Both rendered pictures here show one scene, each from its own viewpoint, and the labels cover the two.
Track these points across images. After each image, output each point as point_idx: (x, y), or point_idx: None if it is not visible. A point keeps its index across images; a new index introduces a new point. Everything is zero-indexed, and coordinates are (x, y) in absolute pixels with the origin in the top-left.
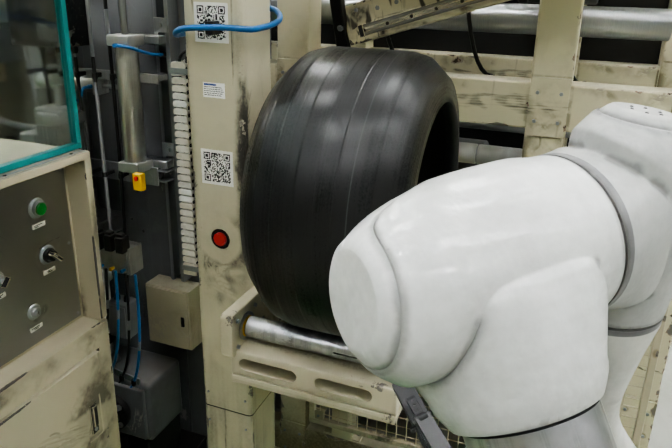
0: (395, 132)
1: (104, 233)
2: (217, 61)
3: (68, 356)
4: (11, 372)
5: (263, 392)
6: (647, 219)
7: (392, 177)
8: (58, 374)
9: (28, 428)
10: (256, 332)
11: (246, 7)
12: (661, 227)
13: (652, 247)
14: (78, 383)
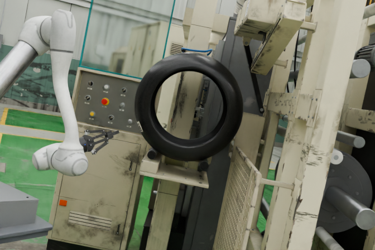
0: (157, 65)
1: None
2: None
3: (129, 137)
4: (114, 130)
5: (168, 189)
6: (45, 22)
7: (148, 76)
8: (124, 140)
9: (109, 146)
10: None
11: (191, 43)
12: (47, 24)
13: (44, 27)
14: (129, 148)
